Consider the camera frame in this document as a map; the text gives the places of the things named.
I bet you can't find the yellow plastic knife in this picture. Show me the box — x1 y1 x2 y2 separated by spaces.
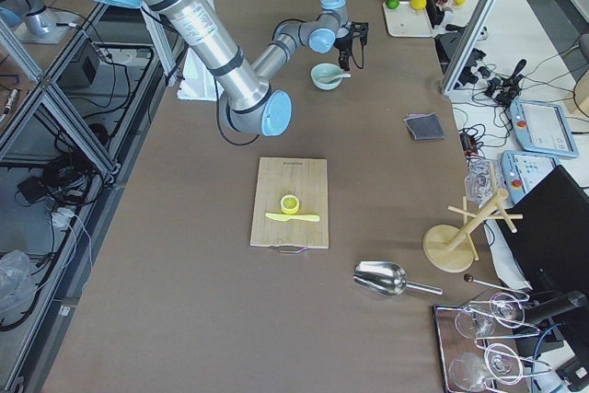
265 213 320 223

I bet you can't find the mint green bowl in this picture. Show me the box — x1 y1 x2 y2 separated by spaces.
310 63 343 90

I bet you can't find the lemon half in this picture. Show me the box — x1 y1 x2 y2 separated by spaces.
280 194 300 214

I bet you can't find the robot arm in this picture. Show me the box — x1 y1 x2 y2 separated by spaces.
92 0 355 136

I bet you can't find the steel scoop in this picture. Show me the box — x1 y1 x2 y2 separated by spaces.
352 260 444 296

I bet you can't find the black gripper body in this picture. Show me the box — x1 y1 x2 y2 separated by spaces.
333 21 369 55

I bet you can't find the green lime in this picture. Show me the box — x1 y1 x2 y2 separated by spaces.
386 0 399 9

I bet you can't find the blue teach pendant near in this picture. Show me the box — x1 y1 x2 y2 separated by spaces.
501 150 560 203

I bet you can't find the whole yellow lemon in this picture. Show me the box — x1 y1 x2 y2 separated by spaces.
410 0 427 11

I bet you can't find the bamboo cutting board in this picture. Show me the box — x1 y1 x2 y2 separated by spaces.
250 157 329 249

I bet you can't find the grey folded cloth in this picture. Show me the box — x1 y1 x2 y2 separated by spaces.
404 113 445 141

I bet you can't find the wooden mug tree stand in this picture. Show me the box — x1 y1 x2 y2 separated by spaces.
422 162 524 272

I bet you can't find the blue teach pendant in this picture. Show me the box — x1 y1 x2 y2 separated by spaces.
509 98 579 158
501 150 560 203

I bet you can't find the aluminium frame post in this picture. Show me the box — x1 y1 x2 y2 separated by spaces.
440 0 497 96

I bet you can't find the white ceramic spoon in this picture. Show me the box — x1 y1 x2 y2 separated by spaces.
318 72 352 84

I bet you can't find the cream rabbit tray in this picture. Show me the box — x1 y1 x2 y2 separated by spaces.
382 1 433 38

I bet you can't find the wine glass rack tray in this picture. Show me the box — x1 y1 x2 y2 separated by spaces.
433 292 554 392

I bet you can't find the blue teach pendant far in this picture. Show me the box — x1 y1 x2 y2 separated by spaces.
509 98 579 158

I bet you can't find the black monitor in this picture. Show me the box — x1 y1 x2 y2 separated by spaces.
501 166 588 294

